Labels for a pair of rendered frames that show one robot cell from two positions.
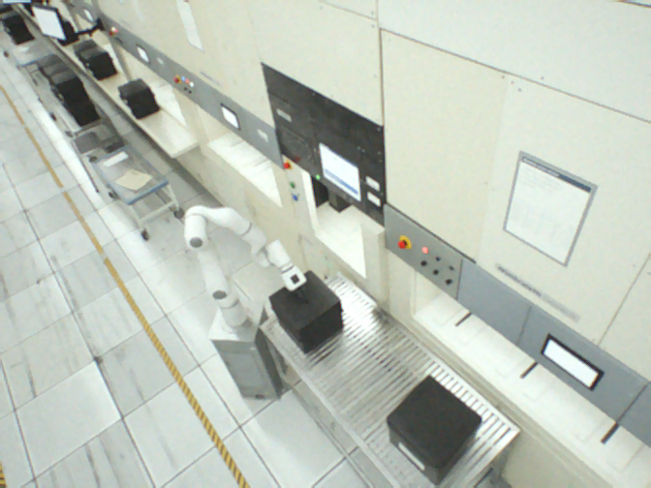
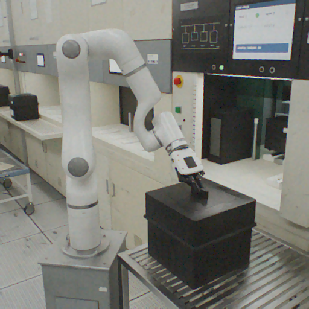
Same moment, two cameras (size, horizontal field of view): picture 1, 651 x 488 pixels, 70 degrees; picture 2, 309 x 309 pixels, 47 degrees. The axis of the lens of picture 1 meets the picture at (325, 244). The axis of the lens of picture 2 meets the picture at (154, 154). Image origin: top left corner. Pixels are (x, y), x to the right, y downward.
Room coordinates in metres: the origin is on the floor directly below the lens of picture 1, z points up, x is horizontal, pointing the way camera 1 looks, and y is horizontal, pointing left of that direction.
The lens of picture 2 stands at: (0.35, 0.41, 1.51)
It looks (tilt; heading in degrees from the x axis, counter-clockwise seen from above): 16 degrees down; 356
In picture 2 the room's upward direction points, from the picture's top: 1 degrees counter-clockwise
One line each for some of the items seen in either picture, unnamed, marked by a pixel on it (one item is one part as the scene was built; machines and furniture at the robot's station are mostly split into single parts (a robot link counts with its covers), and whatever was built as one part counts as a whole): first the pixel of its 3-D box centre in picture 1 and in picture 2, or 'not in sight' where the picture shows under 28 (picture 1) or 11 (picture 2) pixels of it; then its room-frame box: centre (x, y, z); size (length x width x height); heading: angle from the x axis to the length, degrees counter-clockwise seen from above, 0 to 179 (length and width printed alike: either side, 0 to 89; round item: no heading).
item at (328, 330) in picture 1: (308, 316); (198, 237); (1.51, 0.16, 0.85); 0.28 x 0.28 x 0.17; 30
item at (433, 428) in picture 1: (432, 429); not in sight; (0.77, -0.32, 0.89); 0.29 x 0.29 x 0.25; 35
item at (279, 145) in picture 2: not in sight; (291, 129); (2.30, -0.54, 1.06); 0.24 x 0.20 x 0.32; 31
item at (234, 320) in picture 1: (232, 310); (84, 224); (1.64, 0.59, 0.85); 0.19 x 0.19 x 0.18
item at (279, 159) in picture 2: not in sight; (288, 157); (2.30, -0.54, 0.89); 0.22 x 0.21 x 0.04; 121
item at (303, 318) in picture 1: (305, 302); (198, 204); (1.50, 0.16, 0.98); 0.29 x 0.29 x 0.13; 30
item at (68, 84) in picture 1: (69, 87); not in sight; (5.01, 2.42, 0.85); 0.30 x 0.28 x 0.26; 30
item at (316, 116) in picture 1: (388, 208); (284, 152); (2.11, -0.43, 0.98); 0.95 x 0.88 x 1.95; 121
